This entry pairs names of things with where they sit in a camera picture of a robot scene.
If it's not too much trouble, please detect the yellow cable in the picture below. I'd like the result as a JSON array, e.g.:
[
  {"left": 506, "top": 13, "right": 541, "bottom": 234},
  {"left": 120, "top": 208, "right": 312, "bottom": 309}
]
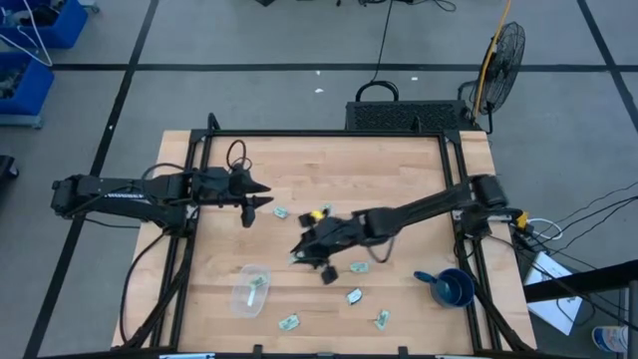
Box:
[{"left": 471, "top": 0, "right": 513, "bottom": 119}]

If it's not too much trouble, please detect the black floor cable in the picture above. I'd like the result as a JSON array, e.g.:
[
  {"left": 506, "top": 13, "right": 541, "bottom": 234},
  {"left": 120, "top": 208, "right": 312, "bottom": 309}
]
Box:
[{"left": 371, "top": 0, "right": 395, "bottom": 84}]

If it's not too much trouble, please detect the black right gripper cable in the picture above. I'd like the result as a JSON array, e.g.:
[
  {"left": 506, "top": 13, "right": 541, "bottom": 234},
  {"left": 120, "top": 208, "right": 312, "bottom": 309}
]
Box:
[{"left": 366, "top": 236, "right": 398, "bottom": 264}]

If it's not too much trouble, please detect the blue measuring cup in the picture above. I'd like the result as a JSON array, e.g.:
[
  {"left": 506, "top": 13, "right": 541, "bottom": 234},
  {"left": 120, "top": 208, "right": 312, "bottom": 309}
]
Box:
[{"left": 413, "top": 267, "right": 477, "bottom": 309}]

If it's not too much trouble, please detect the black looped cable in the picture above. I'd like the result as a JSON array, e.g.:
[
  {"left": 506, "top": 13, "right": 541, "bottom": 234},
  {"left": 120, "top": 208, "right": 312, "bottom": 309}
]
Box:
[{"left": 354, "top": 79, "right": 400, "bottom": 104}]

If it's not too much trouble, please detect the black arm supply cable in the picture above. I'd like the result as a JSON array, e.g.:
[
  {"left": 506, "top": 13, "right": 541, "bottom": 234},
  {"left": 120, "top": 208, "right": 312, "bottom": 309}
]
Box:
[{"left": 118, "top": 231, "right": 168, "bottom": 345}]

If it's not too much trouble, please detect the black perforated equipment box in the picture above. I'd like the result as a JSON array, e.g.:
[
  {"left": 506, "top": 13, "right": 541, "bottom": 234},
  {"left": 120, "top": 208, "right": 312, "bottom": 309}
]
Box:
[{"left": 344, "top": 99, "right": 482, "bottom": 134}]

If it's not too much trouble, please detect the black object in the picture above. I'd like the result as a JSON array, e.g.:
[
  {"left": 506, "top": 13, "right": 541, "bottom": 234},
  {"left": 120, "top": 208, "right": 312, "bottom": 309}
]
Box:
[{"left": 0, "top": 154, "right": 20, "bottom": 180}]

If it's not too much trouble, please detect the black beam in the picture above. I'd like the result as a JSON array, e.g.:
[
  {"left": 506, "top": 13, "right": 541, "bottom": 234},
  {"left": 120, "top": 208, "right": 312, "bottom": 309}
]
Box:
[{"left": 522, "top": 258, "right": 638, "bottom": 359}]

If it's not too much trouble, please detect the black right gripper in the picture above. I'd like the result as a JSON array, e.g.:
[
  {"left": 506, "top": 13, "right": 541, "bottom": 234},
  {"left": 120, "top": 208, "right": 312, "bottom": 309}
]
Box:
[{"left": 290, "top": 211, "right": 374, "bottom": 286}]

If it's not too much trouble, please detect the plastic bottle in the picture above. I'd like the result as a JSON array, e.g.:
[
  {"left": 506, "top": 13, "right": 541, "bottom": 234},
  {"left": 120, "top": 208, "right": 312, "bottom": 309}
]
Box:
[{"left": 591, "top": 324, "right": 630, "bottom": 354}]

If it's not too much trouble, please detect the black metal table frame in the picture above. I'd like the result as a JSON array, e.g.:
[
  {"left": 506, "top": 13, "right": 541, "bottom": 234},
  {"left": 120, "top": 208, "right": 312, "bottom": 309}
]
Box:
[{"left": 119, "top": 113, "right": 537, "bottom": 359}]

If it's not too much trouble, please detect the black floor fan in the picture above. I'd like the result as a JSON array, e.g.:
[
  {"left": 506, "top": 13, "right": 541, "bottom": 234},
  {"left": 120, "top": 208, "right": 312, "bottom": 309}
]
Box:
[{"left": 458, "top": 21, "right": 527, "bottom": 136}]

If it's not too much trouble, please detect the blue storage bin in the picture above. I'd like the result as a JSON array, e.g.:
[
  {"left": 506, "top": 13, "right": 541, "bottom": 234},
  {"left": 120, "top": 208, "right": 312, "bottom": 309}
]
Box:
[
  {"left": 0, "top": 0, "right": 90, "bottom": 50},
  {"left": 0, "top": 52, "right": 56, "bottom": 119}
]

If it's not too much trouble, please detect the white looped cable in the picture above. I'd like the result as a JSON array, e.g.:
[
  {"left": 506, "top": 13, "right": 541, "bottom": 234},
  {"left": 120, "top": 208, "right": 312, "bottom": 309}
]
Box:
[{"left": 527, "top": 217, "right": 564, "bottom": 241}]

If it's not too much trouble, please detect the black power cable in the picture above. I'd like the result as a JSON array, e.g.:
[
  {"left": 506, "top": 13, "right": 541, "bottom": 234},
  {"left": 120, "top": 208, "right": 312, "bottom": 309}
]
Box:
[{"left": 550, "top": 181, "right": 638, "bottom": 225}]

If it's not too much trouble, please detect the white cardboard box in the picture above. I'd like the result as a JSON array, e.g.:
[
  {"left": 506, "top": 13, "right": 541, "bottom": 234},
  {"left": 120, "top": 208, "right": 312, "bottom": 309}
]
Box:
[{"left": 522, "top": 250, "right": 584, "bottom": 336}]

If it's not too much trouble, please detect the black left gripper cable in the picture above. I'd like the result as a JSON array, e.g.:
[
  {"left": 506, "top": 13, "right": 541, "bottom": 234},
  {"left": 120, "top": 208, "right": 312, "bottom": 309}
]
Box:
[{"left": 225, "top": 139, "right": 253, "bottom": 172}]

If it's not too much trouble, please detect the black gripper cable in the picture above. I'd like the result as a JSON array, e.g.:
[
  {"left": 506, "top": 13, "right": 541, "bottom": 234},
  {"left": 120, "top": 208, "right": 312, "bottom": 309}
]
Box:
[
  {"left": 366, "top": 236, "right": 398, "bottom": 264},
  {"left": 225, "top": 139, "right": 253, "bottom": 172}
]

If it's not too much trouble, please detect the clear plastic bag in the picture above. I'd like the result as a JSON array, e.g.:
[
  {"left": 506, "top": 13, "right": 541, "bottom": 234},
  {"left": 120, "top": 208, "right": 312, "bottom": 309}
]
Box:
[{"left": 229, "top": 263, "right": 273, "bottom": 319}]

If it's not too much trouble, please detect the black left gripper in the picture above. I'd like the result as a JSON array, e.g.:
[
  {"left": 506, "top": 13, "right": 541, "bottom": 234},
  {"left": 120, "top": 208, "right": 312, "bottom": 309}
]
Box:
[{"left": 191, "top": 166, "right": 275, "bottom": 229}]

